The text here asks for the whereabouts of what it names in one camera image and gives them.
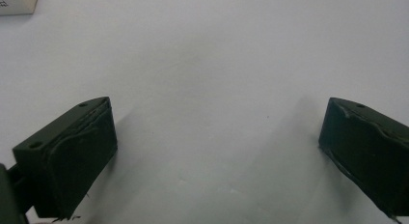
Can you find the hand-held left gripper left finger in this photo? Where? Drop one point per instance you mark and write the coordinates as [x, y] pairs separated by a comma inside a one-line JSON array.
[[67, 159]]

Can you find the white picture book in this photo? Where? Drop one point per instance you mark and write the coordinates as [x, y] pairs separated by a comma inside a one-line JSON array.
[[17, 3]]

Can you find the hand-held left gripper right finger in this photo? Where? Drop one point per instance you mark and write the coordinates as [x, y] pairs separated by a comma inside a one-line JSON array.
[[369, 156]]

